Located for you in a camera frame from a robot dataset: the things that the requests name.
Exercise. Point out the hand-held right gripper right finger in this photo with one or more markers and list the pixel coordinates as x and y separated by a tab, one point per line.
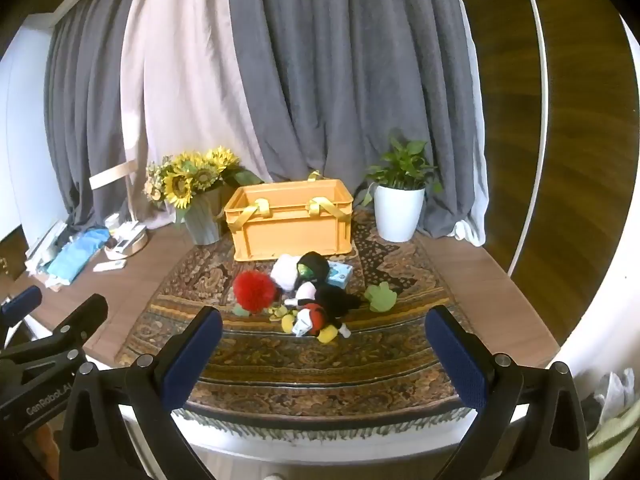
460	360

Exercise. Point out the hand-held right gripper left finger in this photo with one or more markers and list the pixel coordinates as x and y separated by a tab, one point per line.
195	360

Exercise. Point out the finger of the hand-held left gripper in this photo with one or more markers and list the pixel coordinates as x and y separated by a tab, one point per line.
22	301
82	317

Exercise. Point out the white fluffy towel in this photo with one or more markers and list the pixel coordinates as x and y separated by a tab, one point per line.
285	272

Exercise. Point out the yellow plastic crate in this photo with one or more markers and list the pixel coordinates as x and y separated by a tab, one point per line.
290	235

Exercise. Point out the dark wooden cabinet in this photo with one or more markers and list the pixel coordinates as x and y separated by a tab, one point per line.
12	265

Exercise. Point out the white remote control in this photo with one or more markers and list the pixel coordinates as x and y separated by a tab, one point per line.
110	266

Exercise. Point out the blue cloth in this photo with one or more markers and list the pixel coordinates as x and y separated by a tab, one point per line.
77	255

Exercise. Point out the round wooden tray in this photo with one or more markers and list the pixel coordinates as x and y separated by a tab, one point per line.
135	245

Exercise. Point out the red pompom plush flower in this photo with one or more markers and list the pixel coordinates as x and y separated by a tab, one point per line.
254	292

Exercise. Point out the patterned round rug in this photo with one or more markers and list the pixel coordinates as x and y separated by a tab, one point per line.
310	370

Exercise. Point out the black red yellow mouse plush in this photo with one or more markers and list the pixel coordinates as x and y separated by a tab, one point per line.
312	320

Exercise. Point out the grey-green ribbed vase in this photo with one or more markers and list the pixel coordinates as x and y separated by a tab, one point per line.
202	220

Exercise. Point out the teal tissue box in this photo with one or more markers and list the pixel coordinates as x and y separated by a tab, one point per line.
341	275

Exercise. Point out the white plastic bag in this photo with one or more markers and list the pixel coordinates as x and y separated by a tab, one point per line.
615	390

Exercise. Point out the white ribbed plant pot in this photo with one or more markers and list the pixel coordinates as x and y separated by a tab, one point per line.
399	212

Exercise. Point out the pale green cloth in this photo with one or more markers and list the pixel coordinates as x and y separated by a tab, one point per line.
617	435

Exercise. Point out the sunflower bouquet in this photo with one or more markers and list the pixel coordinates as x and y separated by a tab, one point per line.
187	177

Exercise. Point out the grey curtain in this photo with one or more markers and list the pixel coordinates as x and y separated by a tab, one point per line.
350	85
90	120

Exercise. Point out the green leafy plant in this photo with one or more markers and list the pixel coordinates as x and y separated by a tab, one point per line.
402	165

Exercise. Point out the white curved pole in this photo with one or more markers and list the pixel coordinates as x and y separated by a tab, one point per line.
536	110

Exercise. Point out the beige curtain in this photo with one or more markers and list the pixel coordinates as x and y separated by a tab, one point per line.
185	70

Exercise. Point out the light wooden frame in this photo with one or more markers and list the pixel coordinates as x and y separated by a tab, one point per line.
112	174

